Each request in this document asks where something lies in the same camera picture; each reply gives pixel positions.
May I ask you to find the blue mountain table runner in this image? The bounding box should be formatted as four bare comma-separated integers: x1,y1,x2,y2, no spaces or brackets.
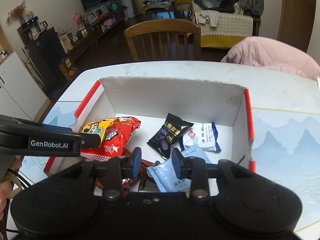
20,101,319,239

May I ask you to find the coffee table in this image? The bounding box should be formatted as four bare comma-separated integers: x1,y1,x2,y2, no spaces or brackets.
142,0,175,20

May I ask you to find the sofa with white cover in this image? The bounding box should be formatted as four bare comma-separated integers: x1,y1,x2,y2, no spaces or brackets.
192,3,254,49

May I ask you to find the wooden chair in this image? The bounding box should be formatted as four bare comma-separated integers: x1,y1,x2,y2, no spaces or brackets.
124,19,201,62

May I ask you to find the brown Oreo snack packet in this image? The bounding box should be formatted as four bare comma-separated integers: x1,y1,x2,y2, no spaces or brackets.
94,147,152,194

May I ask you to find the wooden door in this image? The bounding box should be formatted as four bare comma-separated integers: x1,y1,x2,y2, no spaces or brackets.
277,0,316,52

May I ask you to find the dark TV cabinet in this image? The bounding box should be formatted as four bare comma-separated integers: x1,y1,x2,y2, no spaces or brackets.
67,9,125,61

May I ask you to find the yellow cardboard box on floor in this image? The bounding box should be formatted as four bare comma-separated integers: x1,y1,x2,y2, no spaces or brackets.
59,57,78,81

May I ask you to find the pile of clothes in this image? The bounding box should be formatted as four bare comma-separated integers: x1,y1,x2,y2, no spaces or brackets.
194,0,264,17

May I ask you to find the light blue snack packet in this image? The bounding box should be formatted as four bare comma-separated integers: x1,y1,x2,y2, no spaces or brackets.
147,144,212,193

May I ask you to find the red cardboard box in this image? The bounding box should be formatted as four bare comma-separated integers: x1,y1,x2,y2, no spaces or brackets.
43,76,257,197

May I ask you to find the black sideboard cabinet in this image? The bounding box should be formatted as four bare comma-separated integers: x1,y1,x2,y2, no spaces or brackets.
17,25,67,96

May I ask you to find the red chip bag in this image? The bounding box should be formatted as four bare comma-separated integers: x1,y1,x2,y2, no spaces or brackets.
80,116,141,162

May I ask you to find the yellow giraffe chair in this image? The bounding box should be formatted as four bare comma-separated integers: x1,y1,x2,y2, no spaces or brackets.
174,0,193,14

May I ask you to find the white cabinet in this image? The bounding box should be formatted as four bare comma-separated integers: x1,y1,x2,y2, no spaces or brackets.
0,52,50,122

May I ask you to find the black sesame snack packet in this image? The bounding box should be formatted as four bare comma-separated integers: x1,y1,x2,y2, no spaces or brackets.
147,113,194,160

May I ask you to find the white blue milk candy packet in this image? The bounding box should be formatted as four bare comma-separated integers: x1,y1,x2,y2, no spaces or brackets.
179,122,221,153

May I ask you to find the dried flower vase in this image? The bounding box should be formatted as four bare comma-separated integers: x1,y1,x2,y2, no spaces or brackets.
6,0,26,25

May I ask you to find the pink jacket on chair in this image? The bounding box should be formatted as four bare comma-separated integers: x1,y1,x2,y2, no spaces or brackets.
221,36,319,81

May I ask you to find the person's left hand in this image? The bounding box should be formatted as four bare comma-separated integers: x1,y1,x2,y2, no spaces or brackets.
0,156,22,220

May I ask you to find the dark brown chocolate bar packet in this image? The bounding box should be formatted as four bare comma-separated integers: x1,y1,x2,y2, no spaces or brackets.
138,160,160,192

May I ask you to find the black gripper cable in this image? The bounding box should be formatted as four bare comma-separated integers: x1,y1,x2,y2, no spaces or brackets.
0,168,33,234

